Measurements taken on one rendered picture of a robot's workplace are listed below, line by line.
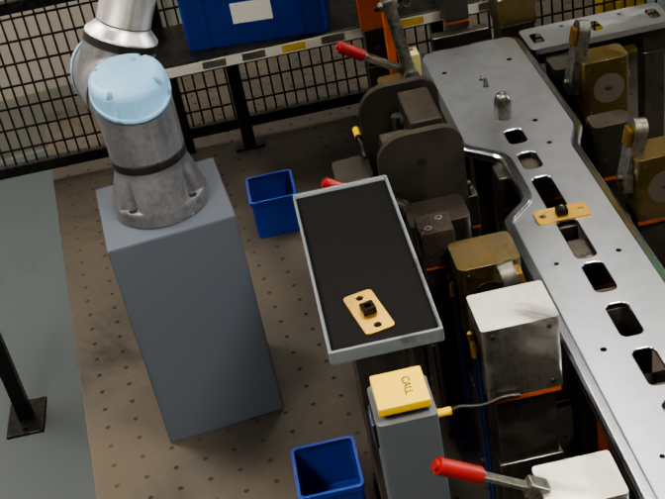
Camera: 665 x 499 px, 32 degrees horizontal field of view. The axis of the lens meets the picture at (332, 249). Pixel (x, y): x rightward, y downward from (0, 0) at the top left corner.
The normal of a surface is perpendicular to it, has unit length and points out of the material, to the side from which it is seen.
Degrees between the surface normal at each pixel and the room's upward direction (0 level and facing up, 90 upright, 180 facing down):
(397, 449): 90
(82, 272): 0
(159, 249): 90
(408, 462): 90
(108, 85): 8
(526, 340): 90
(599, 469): 0
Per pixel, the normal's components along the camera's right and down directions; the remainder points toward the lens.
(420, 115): -0.16, -0.81
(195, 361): 0.26, 0.51
